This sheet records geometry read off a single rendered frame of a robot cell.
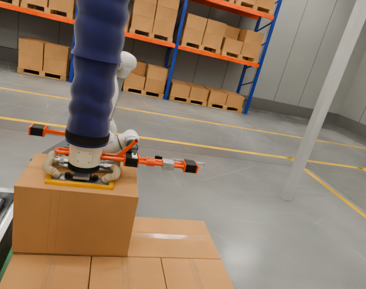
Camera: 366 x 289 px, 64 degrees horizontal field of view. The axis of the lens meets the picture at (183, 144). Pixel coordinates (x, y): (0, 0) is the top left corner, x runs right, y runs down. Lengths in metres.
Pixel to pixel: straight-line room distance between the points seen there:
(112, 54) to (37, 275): 1.14
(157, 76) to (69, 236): 7.43
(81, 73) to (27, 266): 1.01
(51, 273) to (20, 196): 0.42
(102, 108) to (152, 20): 7.28
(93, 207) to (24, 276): 0.45
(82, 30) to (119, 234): 1.06
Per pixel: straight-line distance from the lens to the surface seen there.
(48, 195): 1.61
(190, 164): 1.72
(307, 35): 11.98
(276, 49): 11.40
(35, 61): 8.93
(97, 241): 1.75
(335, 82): 4.14
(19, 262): 1.81
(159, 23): 8.71
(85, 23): 1.45
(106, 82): 1.48
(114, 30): 1.44
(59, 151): 1.67
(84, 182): 1.62
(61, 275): 1.73
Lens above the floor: 1.78
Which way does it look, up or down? 19 degrees down
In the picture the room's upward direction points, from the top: 14 degrees clockwise
